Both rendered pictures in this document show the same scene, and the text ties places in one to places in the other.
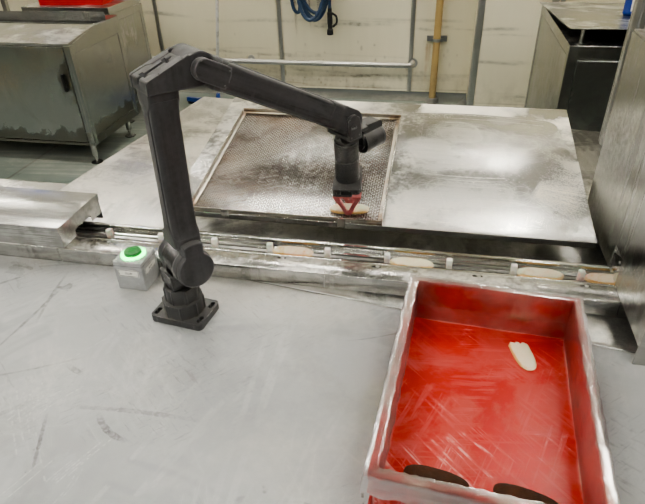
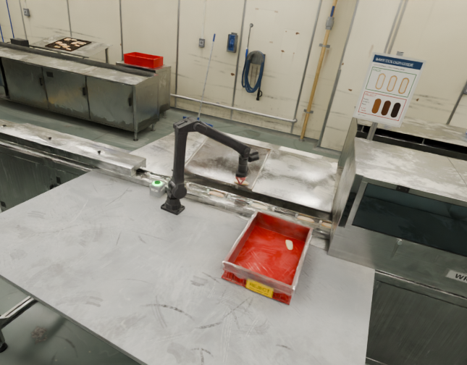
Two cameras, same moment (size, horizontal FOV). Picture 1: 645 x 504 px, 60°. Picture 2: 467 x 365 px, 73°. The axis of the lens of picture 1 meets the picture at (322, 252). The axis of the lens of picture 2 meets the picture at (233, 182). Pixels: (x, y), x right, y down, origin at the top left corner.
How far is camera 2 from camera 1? 0.65 m
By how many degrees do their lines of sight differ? 5
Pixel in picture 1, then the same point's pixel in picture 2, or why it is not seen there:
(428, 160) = (276, 169)
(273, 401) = (198, 242)
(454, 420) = (258, 258)
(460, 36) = (319, 112)
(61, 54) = (131, 89)
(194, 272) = (179, 193)
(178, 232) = (177, 178)
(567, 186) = (326, 190)
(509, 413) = (277, 260)
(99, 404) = (139, 231)
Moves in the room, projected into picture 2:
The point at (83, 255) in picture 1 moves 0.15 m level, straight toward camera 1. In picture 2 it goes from (137, 180) to (140, 193)
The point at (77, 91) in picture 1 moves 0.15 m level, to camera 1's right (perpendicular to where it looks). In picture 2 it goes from (134, 106) to (145, 108)
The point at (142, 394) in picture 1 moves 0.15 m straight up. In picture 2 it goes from (153, 231) to (153, 207)
